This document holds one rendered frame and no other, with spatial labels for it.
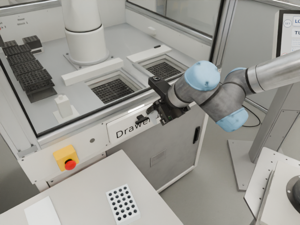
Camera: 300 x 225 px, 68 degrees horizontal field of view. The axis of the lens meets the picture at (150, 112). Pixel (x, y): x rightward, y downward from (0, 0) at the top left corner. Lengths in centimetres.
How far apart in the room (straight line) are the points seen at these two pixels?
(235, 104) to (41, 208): 73
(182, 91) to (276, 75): 23
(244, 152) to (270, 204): 124
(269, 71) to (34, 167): 80
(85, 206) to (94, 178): 11
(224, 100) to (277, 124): 120
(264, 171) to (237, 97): 51
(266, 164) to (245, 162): 94
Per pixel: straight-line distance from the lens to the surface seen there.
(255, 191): 98
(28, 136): 81
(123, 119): 91
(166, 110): 70
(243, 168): 198
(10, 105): 74
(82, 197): 92
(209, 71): 55
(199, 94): 55
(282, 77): 63
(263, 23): 240
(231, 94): 60
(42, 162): 90
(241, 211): 181
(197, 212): 173
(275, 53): 135
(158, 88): 70
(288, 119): 174
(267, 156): 111
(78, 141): 89
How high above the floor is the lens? 154
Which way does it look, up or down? 41 degrees down
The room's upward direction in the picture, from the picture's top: straight up
